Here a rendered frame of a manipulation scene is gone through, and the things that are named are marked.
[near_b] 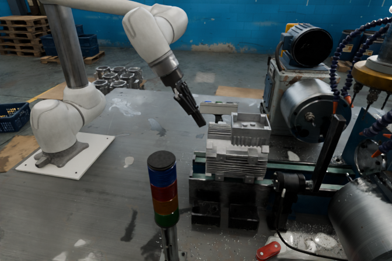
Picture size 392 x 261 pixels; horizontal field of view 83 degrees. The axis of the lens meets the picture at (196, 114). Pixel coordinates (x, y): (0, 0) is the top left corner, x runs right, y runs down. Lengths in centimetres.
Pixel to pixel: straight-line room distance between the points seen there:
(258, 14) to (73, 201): 576
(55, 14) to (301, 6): 570
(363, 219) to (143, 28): 72
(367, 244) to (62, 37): 122
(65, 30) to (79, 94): 29
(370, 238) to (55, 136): 112
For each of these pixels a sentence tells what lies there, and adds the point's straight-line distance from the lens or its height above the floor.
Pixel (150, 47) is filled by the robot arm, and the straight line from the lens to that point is 70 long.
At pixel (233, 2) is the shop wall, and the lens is 616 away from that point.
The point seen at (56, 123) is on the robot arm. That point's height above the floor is 101.
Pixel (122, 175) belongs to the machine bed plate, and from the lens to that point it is 107.
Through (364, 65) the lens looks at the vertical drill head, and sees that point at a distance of 80.
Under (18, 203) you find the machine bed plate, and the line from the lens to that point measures 115.
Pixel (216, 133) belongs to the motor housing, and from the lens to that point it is 75.
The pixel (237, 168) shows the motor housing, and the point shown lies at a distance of 75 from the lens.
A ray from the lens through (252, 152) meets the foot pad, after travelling 73.
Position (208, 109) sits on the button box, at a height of 105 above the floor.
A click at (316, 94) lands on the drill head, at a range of 101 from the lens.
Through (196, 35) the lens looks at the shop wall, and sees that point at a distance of 636.
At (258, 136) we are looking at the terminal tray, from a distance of 73.
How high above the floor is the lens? 153
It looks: 30 degrees down
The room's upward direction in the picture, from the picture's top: straight up
